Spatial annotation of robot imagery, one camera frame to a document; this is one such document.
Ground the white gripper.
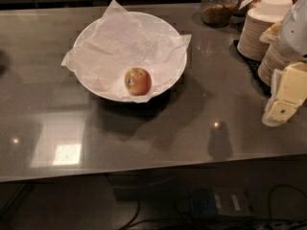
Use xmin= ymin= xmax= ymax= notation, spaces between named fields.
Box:
xmin=259 ymin=0 xmax=307 ymax=127

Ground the red yellow apple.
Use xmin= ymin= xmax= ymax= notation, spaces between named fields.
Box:
xmin=124 ymin=67 xmax=152 ymax=96

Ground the white bowl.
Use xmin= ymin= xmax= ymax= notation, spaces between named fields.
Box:
xmin=73 ymin=11 xmax=188 ymax=104

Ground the black tray mat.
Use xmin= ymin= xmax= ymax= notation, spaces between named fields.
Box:
xmin=236 ymin=50 xmax=272 ymax=98

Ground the rear stack of paper bowls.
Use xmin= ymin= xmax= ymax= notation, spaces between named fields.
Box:
xmin=237 ymin=0 xmax=293 ymax=61

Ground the glass jar with cereal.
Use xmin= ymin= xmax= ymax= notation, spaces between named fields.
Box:
xmin=201 ymin=0 xmax=238 ymax=27

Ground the grey box under table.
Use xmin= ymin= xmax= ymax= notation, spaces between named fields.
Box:
xmin=189 ymin=187 xmax=254 ymax=219

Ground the white crumpled paper sheet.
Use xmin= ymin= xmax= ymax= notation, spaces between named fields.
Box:
xmin=60 ymin=0 xmax=193 ymax=104

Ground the black cable on floor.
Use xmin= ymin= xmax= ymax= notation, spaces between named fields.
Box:
xmin=118 ymin=184 xmax=307 ymax=230

